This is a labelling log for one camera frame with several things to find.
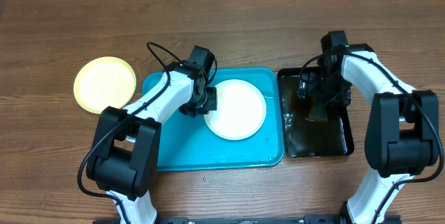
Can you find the black water tray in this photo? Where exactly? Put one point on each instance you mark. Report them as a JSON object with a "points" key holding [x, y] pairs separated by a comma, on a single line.
{"points": [[307, 138]]}

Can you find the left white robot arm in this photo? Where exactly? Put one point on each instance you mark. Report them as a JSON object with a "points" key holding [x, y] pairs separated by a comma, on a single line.
{"points": [[122, 161]]}

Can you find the white plate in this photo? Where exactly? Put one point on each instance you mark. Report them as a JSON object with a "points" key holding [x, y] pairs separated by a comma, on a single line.
{"points": [[241, 110]]}

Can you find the teal plastic tray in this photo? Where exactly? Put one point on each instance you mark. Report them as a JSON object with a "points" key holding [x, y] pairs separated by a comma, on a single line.
{"points": [[188, 144]]}

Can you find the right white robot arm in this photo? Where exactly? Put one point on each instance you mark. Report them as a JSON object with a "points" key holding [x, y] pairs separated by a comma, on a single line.
{"points": [[402, 143]]}

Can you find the yellow plate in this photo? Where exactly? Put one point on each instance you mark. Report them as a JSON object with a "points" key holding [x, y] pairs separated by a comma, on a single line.
{"points": [[105, 81]]}

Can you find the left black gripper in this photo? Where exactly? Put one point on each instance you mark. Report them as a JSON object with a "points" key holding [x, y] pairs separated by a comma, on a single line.
{"points": [[211, 105]]}

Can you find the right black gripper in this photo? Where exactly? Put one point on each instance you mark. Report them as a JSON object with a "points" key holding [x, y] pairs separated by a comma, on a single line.
{"points": [[343, 99]]}

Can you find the green yellow sponge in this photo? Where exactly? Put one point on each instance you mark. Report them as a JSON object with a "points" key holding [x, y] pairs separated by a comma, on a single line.
{"points": [[317, 111]]}

